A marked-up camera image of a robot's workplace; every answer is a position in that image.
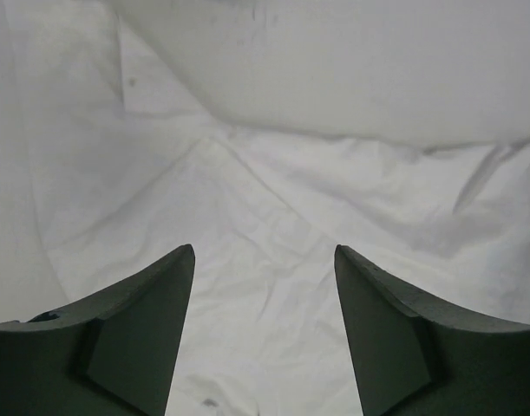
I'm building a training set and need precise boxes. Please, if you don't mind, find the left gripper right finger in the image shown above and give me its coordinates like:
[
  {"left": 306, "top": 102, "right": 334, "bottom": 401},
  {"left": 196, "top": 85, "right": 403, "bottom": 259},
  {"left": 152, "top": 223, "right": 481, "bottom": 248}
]
[{"left": 334, "top": 245, "right": 530, "bottom": 415}]

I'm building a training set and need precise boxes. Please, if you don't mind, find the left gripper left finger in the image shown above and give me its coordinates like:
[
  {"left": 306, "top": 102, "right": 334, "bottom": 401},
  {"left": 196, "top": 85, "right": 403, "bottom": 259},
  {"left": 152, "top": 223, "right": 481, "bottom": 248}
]
[{"left": 0, "top": 244, "right": 194, "bottom": 415}]

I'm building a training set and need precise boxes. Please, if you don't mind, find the white t shirt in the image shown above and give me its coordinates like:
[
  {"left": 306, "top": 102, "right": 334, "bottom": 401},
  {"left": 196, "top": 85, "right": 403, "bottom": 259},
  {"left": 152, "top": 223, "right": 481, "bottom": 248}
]
[{"left": 0, "top": 1, "right": 530, "bottom": 415}]

